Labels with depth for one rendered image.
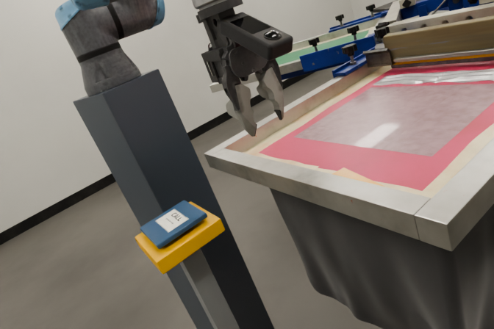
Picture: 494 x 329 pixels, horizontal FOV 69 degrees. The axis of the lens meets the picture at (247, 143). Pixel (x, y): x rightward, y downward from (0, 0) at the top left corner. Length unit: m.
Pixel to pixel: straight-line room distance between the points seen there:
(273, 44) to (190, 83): 4.21
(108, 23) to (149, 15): 0.11
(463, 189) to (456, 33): 0.60
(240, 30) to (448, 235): 0.37
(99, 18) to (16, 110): 3.34
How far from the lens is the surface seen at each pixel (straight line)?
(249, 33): 0.53
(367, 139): 0.75
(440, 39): 1.05
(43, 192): 4.40
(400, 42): 1.11
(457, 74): 0.97
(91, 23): 1.00
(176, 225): 0.66
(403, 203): 0.48
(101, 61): 1.00
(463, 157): 0.63
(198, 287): 0.74
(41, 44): 4.33
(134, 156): 0.97
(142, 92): 0.99
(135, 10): 1.02
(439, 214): 0.46
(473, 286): 0.74
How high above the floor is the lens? 1.26
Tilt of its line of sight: 19 degrees down
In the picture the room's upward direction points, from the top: 21 degrees counter-clockwise
